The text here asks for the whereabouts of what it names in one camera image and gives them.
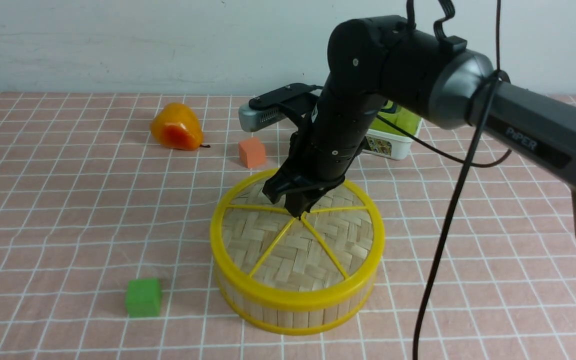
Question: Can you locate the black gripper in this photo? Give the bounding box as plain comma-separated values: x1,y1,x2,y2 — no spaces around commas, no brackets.
262,82,386,218

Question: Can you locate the yellow woven bamboo steamer lid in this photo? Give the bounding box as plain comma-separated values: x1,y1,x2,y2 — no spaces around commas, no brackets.
210,170,386,312

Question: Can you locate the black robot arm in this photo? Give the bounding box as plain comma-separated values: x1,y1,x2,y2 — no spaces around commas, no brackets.
263,15,576,237

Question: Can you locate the yellow bamboo steamer basket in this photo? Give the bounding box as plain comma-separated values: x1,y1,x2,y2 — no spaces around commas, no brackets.
214,269,376,337

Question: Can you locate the orange foam cube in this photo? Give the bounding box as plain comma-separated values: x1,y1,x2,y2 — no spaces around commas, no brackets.
238,137,266,169

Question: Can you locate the green lidded white storage box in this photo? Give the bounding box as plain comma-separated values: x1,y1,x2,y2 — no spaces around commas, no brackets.
363,100,423,161

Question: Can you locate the orange yellow toy pear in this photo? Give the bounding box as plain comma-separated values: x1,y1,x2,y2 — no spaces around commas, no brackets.
150,102,211,151

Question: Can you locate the green foam cube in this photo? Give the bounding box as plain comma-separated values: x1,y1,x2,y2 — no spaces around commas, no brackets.
125,277,162,318

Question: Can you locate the pink checkered tablecloth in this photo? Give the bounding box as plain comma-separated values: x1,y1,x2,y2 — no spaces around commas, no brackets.
0,93,576,360

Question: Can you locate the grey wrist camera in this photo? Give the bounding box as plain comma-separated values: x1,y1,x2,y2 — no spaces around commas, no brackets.
238,82,323,133

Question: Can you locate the black cable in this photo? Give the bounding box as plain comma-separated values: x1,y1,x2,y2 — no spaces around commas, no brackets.
375,0,514,360

